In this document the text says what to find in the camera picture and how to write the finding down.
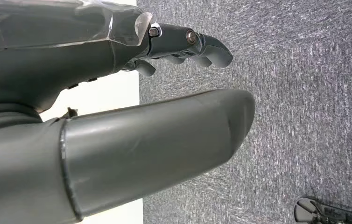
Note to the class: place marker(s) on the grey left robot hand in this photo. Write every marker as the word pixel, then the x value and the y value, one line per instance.
pixel 139 148

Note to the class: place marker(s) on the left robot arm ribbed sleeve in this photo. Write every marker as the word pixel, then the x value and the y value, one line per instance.
pixel 6 119

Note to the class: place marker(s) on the black stand foot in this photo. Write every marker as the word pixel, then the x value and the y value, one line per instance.
pixel 309 211

